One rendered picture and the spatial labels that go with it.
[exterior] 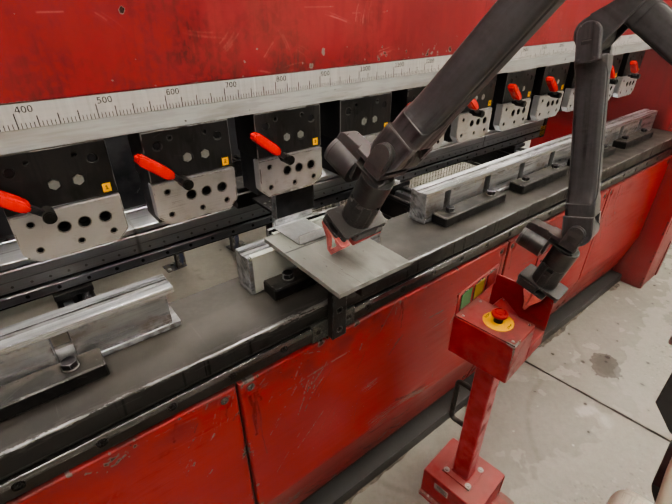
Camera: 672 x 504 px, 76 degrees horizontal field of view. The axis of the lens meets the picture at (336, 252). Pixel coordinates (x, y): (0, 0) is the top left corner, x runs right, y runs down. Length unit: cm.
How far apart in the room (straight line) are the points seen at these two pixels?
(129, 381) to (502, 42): 77
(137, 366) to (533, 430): 152
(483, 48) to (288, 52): 38
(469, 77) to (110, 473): 87
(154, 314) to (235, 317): 16
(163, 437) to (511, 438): 135
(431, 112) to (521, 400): 159
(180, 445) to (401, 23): 97
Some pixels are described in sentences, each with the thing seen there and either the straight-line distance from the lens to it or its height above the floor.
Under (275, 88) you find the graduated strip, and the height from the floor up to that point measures 131.
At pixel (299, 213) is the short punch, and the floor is 102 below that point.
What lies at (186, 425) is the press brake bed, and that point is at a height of 73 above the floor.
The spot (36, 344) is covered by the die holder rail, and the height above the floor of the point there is 95.
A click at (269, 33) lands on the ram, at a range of 83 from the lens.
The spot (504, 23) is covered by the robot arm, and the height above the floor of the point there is 142.
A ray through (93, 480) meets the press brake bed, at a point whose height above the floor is 72.
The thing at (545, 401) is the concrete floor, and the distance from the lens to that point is 209.
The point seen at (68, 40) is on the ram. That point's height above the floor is 140.
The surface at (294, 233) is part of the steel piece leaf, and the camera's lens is 95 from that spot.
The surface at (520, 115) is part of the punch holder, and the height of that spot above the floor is 114.
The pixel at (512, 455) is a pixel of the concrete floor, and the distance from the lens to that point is 187.
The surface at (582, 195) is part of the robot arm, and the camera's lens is 102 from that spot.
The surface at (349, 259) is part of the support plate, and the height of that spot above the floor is 100.
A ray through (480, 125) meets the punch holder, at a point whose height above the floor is 114.
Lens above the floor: 145
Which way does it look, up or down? 31 degrees down
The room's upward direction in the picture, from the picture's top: straight up
